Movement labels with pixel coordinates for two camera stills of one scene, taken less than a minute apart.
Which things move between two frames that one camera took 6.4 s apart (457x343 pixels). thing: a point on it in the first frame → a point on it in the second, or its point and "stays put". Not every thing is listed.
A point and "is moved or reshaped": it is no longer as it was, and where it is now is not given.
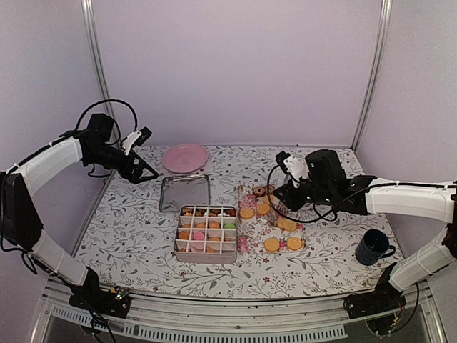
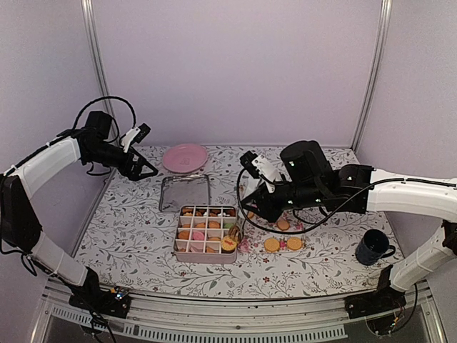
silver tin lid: (185, 190) stays put
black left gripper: (134, 176) stays put
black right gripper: (289, 198) → (259, 199)
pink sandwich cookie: (198, 235) stays put
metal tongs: (270, 196) is moved or reshaped
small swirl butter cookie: (213, 224) stays put
